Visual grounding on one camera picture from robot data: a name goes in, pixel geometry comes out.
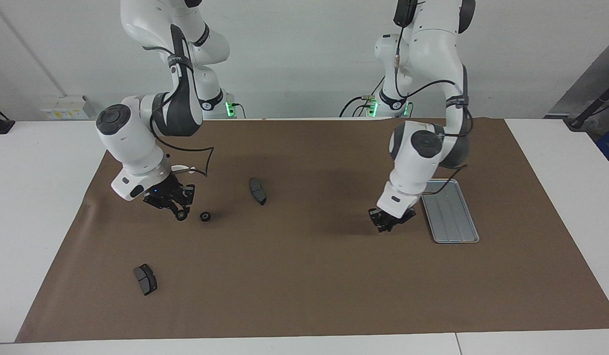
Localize silver metal tray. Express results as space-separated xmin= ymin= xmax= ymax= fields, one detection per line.
xmin=420 ymin=178 xmax=480 ymax=244

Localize dark grey brake pad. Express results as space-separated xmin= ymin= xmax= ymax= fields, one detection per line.
xmin=249 ymin=177 xmax=267 ymax=206
xmin=133 ymin=264 xmax=158 ymax=296

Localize brown paper table mat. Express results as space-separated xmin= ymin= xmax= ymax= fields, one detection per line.
xmin=15 ymin=117 xmax=609 ymax=344

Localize black stand base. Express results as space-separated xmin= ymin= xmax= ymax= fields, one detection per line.
xmin=563 ymin=81 xmax=609 ymax=131

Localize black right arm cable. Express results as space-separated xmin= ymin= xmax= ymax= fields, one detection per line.
xmin=149 ymin=25 xmax=215 ymax=177

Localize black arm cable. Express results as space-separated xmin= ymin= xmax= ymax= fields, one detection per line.
xmin=149 ymin=25 xmax=215 ymax=177
xmin=393 ymin=25 xmax=475 ymax=185

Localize black left base cables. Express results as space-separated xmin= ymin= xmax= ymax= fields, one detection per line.
xmin=339 ymin=74 xmax=386 ymax=118

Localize white wall socket box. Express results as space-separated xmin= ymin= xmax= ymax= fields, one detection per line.
xmin=41 ymin=95 xmax=96 ymax=120

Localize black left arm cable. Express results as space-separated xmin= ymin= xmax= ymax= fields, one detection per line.
xmin=393 ymin=25 xmax=475 ymax=185

